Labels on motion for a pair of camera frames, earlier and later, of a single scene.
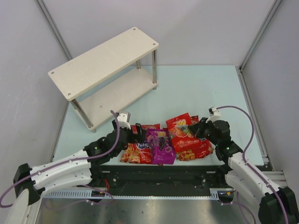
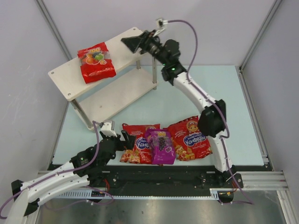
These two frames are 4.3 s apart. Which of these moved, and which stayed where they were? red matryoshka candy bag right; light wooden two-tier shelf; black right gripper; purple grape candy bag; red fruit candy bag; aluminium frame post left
Moved: red fruit candy bag; black right gripper
Stayed: purple grape candy bag; light wooden two-tier shelf; red matryoshka candy bag right; aluminium frame post left
